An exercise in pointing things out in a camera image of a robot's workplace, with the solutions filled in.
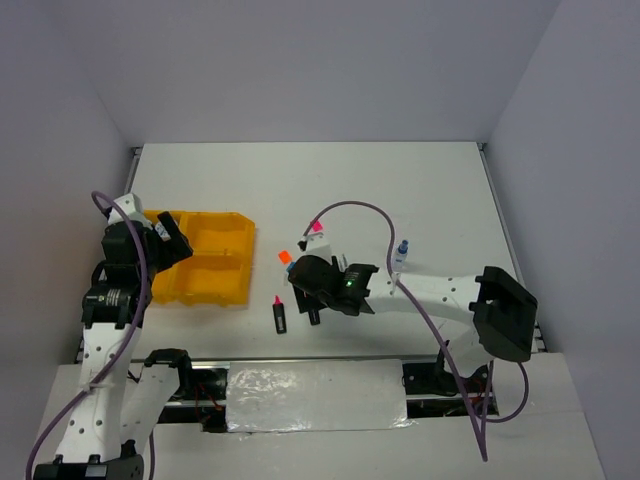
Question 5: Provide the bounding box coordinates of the orange black highlighter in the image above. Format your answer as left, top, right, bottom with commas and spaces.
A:
297, 293, 322, 326

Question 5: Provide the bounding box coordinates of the orange highlighter cap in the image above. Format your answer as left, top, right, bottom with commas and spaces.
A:
278, 251, 292, 264

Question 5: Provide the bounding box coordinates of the pink black highlighter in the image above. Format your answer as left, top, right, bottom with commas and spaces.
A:
272, 295, 287, 334

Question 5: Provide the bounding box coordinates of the blue round tin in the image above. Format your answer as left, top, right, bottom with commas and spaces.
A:
154, 222, 170, 241

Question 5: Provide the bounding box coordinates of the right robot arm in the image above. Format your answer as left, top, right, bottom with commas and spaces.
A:
287, 255, 538, 397

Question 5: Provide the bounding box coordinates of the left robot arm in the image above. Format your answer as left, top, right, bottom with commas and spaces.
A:
26, 211, 196, 479

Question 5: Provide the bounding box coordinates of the orange plastic sorting tray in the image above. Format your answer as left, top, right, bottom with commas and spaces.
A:
152, 210, 255, 307

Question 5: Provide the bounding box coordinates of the small clear spray bottle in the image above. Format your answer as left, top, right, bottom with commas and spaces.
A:
391, 239, 409, 272

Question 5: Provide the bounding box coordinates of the silver foil covered plate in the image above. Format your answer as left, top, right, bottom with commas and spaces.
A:
226, 359, 410, 433

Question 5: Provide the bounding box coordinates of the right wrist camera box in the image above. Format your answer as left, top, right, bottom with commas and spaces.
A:
297, 231, 333, 263

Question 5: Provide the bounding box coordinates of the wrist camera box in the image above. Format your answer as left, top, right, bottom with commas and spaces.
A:
297, 231, 333, 263
107, 193, 152, 228

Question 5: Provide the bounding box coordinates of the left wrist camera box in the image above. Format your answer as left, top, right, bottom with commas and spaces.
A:
107, 193, 152, 228

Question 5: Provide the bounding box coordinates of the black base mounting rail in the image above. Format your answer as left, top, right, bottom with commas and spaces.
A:
149, 362, 501, 434

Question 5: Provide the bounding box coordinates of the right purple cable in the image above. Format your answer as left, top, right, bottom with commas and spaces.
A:
302, 200, 530, 462

